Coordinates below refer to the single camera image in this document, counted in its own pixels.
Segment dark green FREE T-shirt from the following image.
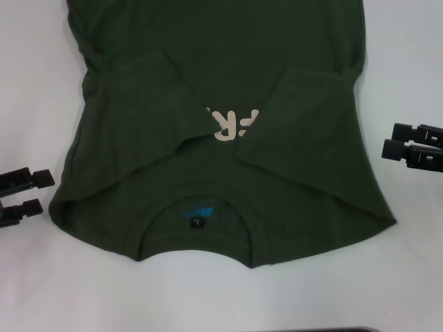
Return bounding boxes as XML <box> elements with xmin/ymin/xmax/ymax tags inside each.
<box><xmin>48</xmin><ymin>0</ymin><xmax>397</xmax><ymax>270</ymax></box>

